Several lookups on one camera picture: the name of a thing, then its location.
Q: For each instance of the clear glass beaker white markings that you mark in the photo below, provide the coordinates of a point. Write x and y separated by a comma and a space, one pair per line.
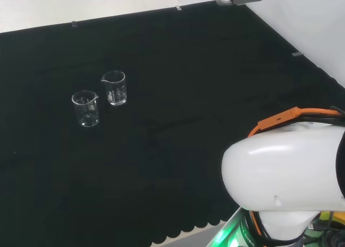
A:
116, 93
86, 115

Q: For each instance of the black bench cloth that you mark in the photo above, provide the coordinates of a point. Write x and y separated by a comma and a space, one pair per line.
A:
161, 150

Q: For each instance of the yellow stop button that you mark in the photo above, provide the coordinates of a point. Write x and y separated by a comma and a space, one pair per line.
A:
327, 215

